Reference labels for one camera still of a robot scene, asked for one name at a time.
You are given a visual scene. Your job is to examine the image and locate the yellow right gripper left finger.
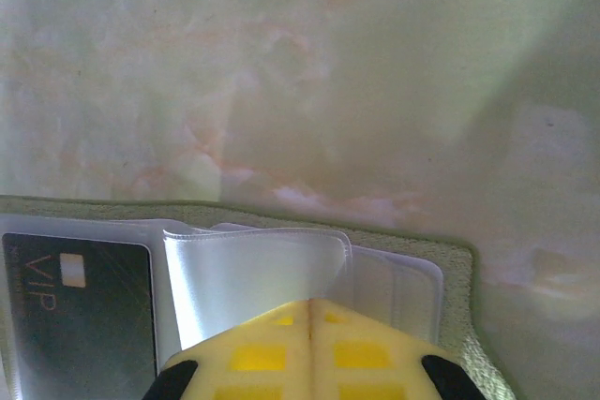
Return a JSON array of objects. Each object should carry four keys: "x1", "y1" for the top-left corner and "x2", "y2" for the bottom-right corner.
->
[{"x1": 140, "y1": 299, "x2": 313, "y2": 400}]

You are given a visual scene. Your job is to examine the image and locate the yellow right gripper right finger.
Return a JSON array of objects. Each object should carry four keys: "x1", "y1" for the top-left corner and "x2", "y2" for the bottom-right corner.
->
[{"x1": 308, "y1": 298, "x2": 488, "y2": 400}]

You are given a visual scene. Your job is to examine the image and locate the green card holder clear sleeves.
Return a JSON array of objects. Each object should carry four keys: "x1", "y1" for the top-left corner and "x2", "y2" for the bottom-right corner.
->
[{"x1": 0, "y1": 193, "x2": 521, "y2": 400}]

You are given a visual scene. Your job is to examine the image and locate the black VIP card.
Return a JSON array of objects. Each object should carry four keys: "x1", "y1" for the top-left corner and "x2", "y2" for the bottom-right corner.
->
[{"x1": 1, "y1": 230, "x2": 158, "y2": 394}]

